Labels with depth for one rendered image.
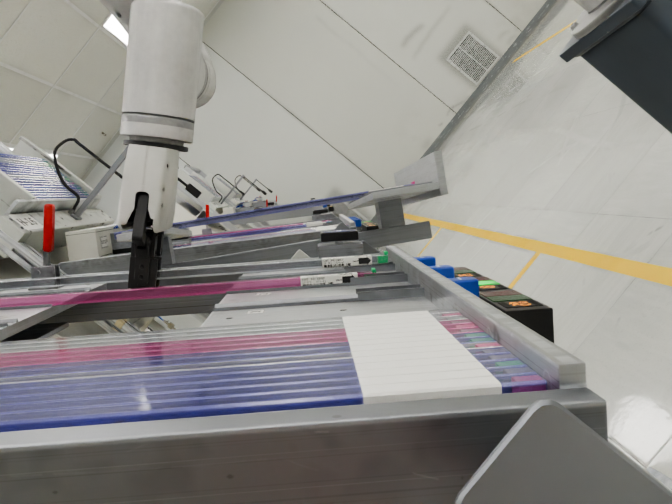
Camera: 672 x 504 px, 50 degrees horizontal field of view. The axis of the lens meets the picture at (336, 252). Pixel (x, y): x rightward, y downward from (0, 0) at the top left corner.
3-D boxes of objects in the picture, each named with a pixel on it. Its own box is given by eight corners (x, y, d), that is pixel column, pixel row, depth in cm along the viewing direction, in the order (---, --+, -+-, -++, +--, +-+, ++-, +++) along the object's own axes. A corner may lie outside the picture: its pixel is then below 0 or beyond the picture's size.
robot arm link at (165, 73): (142, 119, 90) (109, 110, 81) (151, 13, 89) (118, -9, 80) (206, 126, 89) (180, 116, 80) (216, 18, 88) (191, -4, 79)
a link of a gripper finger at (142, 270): (133, 233, 85) (128, 289, 86) (126, 235, 82) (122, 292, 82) (160, 236, 85) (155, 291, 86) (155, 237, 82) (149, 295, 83)
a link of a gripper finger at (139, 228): (144, 173, 83) (148, 207, 87) (128, 219, 78) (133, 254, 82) (155, 174, 83) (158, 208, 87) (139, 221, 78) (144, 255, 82)
